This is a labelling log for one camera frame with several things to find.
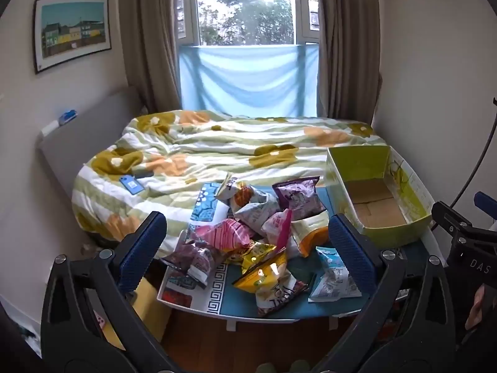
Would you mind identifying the grey newsprint snack packet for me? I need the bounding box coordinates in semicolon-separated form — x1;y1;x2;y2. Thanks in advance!
233;190;280;237

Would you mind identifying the green cardboard box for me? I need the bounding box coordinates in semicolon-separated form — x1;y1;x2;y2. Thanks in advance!
325;145;432;246

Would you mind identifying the white table with blue print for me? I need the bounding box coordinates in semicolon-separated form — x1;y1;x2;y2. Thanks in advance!
156;182;439;331

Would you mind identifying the small golden snack packet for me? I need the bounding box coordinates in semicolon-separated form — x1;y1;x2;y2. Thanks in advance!
229;241;277;276

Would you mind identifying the person's right hand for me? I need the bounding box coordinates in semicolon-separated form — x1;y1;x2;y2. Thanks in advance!
466;283;490;331

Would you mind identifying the framed houses picture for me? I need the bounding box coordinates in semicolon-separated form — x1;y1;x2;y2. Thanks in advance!
32;0;112;74

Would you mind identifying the light purple snack packet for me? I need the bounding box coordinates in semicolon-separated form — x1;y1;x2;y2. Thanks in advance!
272;176;327;222

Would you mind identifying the white purple snack packet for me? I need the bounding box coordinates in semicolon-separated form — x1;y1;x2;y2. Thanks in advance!
254;272;309;317

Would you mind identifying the black cable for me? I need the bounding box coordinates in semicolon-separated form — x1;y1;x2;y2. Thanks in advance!
431;97;497;234

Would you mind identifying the grey packet with orange sticks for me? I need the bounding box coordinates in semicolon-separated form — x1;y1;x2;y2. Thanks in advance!
215;172;257;210

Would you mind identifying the white framed window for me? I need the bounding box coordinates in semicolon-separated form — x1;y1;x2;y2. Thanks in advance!
175;0;323;47

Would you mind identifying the beige curtain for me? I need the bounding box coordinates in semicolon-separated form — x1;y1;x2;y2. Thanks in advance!
118;0;183;115
316;0;383;125

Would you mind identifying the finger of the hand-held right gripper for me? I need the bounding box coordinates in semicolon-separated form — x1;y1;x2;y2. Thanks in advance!
432;201;497;242
474;191;497;222

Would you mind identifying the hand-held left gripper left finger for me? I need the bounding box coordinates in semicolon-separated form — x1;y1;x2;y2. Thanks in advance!
41;210;175;373

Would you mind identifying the floral striped blanket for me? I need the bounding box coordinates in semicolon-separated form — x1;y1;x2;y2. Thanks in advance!
72;109;385;257

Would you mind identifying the light blue window cloth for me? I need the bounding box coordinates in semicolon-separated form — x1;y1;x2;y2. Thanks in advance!
178;44;320;118

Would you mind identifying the grey bed headboard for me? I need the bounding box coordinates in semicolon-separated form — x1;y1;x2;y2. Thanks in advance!
37;86;142;187

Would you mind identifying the yellow snack packet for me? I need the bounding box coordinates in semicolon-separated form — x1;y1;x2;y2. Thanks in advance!
232;249;290;296

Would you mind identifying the blue tag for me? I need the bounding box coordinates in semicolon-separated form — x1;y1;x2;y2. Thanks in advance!
119;175;144;196

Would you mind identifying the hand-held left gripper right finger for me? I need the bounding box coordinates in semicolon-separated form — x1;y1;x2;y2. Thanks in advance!
311;213;458;373

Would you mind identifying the dark purple snack packet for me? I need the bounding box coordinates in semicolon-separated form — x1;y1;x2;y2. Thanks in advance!
160;239;222;289

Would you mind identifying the pink striped snack packet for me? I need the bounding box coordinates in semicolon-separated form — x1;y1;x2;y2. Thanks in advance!
194;218;257;251

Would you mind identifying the light blue snack packet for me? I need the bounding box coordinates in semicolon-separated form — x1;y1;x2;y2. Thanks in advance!
308;246;362;303

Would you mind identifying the yellow bag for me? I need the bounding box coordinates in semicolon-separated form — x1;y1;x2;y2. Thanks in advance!
128;276;173;343

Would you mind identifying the pale green orange snack packet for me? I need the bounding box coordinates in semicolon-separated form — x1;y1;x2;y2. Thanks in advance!
289;210;331;258

